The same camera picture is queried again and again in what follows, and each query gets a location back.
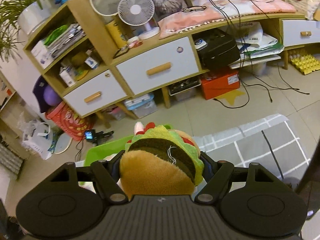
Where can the purple ball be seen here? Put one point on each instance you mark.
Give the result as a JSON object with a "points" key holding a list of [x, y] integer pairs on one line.
{"points": [[51, 97]]}

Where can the potted green plant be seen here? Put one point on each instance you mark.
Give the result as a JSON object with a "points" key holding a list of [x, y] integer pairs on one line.
{"points": [[25, 15]]}

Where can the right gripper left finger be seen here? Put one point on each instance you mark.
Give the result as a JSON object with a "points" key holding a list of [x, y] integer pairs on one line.
{"points": [[113, 165]]}

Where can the clear blue storage box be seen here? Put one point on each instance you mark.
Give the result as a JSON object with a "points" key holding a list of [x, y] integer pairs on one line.
{"points": [[141, 106]]}

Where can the pink cloth on cabinet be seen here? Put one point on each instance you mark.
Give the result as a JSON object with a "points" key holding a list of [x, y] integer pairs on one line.
{"points": [[180, 21]]}

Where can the red snack box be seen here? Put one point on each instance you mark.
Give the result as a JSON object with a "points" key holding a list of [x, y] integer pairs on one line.
{"points": [[69, 121]]}

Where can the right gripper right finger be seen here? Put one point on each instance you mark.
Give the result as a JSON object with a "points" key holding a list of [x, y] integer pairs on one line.
{"points": [[210, 166]]}

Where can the orange shoe box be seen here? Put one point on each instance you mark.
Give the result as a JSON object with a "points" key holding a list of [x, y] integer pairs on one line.
{"points": [[218, 82]]}

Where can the yellow egg tray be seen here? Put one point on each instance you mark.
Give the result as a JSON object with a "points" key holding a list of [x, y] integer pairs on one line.
{"points": [[303, 61]]}

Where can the green plastic storage bin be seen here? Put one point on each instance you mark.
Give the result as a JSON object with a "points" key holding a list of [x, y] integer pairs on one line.
{"points": [[107, 149]]}

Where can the hamburger plush toy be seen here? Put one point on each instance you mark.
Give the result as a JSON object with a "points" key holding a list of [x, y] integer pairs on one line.
{"points": [[159, 161]]}

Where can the white plastic bag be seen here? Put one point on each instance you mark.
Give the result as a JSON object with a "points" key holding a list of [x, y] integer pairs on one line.
{"points": [[38, 136]]}

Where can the black printer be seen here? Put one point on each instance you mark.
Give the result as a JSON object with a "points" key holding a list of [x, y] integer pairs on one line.
{"points": [[216, 48]]}

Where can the grey checked bed sheet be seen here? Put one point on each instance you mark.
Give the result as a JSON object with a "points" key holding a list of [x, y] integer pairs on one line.
{"points": [[281, 144]]}

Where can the white desk fan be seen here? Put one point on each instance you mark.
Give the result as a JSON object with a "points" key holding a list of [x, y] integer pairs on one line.
{"points": [[138, 13]]}

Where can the wooden cabinet with drawers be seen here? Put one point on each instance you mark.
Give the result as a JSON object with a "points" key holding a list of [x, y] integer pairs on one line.
{"points": [[155, 64]]}

